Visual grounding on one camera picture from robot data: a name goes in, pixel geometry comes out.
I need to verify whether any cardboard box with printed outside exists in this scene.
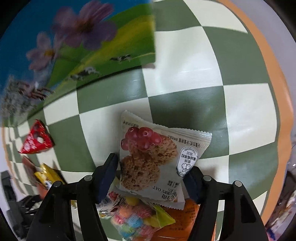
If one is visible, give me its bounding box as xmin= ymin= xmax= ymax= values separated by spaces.
xmin=1 ymin=1 xmax=156 ymax=126

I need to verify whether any small white barcode snack packet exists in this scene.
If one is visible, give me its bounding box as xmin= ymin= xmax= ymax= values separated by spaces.
xmin=96 ymin=191 xmax=121 ymax=219

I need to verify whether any colourful candy balls bag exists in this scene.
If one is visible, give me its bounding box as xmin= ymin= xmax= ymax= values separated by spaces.
xmin=110 ymin=195 xmax=176 ymax=241

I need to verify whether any yellow panda biscuit bag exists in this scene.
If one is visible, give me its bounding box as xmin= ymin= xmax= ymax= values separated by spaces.
xmin=33 ymin=163 xmax=66 ymax=190

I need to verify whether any cranberry oat cookie packet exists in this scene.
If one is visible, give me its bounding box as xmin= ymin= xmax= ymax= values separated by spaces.
xmin=117 ymin=110 xmax=212 ymax=210

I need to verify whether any orange snack packet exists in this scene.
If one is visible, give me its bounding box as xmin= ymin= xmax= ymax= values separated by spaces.
xmin=151 ymin=198 xmax=200 ymax=241

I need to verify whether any red triangular chocolate packet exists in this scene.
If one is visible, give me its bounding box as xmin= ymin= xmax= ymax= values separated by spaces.
xmin=19 ymin=120 xmax=55 ymax=154

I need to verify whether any green white checkered tablecloth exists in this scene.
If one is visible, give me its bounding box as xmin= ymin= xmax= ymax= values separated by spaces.
xmin=1 ymin=1 xmax=293 ymax=223

